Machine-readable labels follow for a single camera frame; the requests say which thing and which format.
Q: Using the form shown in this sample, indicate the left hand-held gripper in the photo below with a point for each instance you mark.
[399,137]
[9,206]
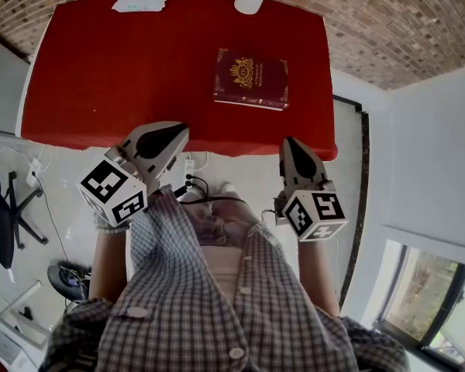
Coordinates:
[108,192]

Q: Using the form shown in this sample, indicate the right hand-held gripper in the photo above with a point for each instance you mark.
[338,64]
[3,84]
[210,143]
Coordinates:
[325,207]

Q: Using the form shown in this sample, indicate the dark red gold-crested book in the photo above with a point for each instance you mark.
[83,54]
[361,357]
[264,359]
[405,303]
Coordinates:
[252,76]

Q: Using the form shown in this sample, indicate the person's left forearm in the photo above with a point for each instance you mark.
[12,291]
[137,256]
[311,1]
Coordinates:
[108,266]

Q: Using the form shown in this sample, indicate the person's right forearm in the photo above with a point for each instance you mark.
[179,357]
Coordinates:
[317,277]

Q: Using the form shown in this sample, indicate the white power strip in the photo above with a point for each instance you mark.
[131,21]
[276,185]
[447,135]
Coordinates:
[189,167]

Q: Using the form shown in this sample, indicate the red tablecloth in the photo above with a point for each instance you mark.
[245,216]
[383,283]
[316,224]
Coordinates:
[120,72]

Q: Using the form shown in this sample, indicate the person's grey trousers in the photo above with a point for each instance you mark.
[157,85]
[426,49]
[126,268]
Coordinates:
[224,219]

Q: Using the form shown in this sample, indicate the small white power adapter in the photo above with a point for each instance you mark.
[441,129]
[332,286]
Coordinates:
[33,171]

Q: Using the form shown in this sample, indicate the person's white undershirt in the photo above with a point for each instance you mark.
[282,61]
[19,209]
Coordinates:
[221,266]

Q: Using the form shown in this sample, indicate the black round bag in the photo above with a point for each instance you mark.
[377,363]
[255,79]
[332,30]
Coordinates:
[64,281]

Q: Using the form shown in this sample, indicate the black office chair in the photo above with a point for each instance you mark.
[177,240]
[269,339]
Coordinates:
[4,223]

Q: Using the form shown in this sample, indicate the person's checked shirt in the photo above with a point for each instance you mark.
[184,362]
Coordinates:
[178,316]

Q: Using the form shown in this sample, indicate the black-framed window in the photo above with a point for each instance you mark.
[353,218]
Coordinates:
[430,297]

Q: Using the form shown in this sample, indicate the white desk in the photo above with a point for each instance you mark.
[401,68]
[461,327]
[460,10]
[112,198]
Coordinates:
[11,324]

